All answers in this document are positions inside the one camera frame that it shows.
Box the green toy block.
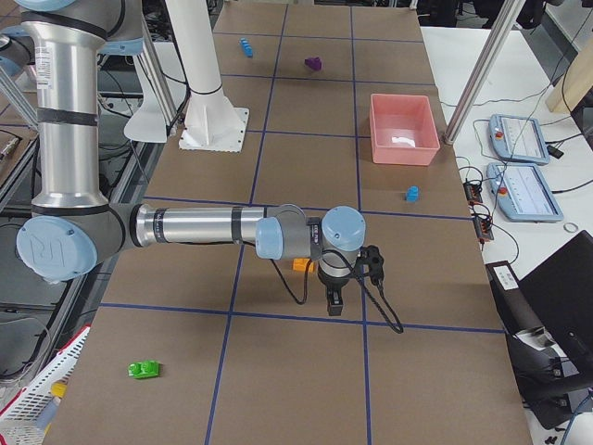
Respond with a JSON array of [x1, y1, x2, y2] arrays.
[[128, 360, 160, 379]]

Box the small light blue block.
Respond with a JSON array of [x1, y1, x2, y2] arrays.
[[405, 185, 420, 202]]

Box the wooden board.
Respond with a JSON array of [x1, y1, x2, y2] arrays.
[[546, 38, 592, 113]]

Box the blue teach pendant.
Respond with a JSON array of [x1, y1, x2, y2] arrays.
[[486, 162, 563, 223], [488, 114, 549, 165]]

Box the aluminium frame post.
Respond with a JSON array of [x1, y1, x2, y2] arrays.
[[443, 0, 525, 145]]

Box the lower black relay board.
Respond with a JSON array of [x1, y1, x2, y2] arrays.
[[473, 215, 494, 244]]

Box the black office chair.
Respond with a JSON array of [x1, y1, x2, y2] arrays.
[[486, 261, 592, 429]]

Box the black laptop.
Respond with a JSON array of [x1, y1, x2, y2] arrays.
[[520, 230, 592, 367]]

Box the pink plastic box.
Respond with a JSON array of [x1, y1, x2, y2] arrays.
[[370, 94, 440, 166]]

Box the upper blue teach pendant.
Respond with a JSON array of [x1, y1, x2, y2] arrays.
[[488, 114, 549, 165]]

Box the white plastic basket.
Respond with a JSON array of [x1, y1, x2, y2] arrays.
[[1, 324, 90, 444]]

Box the orange toy block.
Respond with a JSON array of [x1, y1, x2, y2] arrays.
[[292, 258, 316, 273]]

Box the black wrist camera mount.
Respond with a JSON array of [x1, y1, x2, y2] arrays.
[[360, 245, 385, 286]]

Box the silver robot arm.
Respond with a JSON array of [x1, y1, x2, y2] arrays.
[[16, 1, 366, 316]]

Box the upper black relay board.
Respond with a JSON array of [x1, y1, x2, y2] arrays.
[[463, 181, 483, 206]]

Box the lower blue teach pendant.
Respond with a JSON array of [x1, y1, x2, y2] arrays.
[[486, 162, 563, 223]]

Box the long blue toy block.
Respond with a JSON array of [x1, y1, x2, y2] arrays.
[[239, 38, 254, 58]]

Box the black relay board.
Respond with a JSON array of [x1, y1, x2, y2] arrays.
[[463, 181, 483, 206], [473, 215, 494, 244]]

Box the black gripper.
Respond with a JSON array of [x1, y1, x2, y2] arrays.
[[317, 268, 361, 316]]

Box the black camera cable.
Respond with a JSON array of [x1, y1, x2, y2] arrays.
[[271, 249, 404, 335]]

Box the purple toy block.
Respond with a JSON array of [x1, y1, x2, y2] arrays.
[[304, 57, 322, 71]]

